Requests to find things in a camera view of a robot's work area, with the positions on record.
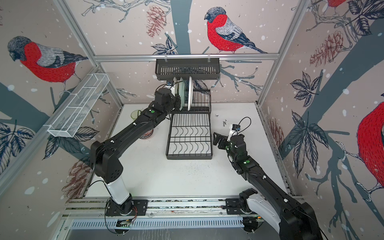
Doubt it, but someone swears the white wire wall basket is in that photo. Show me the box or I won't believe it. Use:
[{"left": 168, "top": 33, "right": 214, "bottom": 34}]
[{"left": 48, "top": 73, "right": 110, "bottom": 138}]

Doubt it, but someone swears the aluminium mounting rail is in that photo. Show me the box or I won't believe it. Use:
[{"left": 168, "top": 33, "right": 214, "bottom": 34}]
[{"left": 62, "top": 197, "right": 256, "bottom": 219}]

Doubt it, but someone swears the pale green plate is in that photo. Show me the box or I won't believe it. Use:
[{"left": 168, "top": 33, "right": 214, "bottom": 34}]
[{"left": 179, "top": 78, "right": 186, "bottom": 111}]

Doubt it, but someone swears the white plate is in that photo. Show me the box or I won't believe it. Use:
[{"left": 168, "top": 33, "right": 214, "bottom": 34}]
[
  {"left": 170, "top": 82, "right": 179, "bottom": 97},
  {"left": 188, "top": 76, "right": 194, "bottom": 111}
]

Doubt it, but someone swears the horizontal aluminium frame bar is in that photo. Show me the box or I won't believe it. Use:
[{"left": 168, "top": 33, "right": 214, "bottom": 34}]
[{"left": 94, "top": 53, "right": 280, "bottom": 63}]

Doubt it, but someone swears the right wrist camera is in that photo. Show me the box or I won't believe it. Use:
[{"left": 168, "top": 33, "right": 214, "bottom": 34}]
[{"left": 227, "top": 124, "right": 241, "bottom": 142}]

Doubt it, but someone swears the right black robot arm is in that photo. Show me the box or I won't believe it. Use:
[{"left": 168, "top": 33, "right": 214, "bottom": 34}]
[{"left": 213, "top": 133, "right": 323, "bottom": 240}]

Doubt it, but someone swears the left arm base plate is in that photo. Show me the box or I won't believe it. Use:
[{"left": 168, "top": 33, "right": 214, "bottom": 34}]
[{"left": 105, "top": 200, "right": 149, "bottom": 217}]

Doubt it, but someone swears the black hanging wall basket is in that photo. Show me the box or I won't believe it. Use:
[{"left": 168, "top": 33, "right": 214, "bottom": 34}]
[{"left": 155, "top": 58, "right": 221, "bottom": 81}]

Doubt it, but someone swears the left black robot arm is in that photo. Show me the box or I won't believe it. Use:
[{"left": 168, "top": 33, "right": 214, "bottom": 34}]
[{"left": 90, "top": 88, "right": 181, "bottom": 215}]

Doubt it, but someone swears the black two-tier dish rack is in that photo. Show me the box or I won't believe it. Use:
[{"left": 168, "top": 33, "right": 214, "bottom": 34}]
[{"left": 166, "top": 90, "right": 213, "bottom": 160}]

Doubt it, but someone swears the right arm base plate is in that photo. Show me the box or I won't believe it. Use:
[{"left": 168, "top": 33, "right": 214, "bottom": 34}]
[{"left": 221, "top": 198, "right": 266, "bottom": 215}]

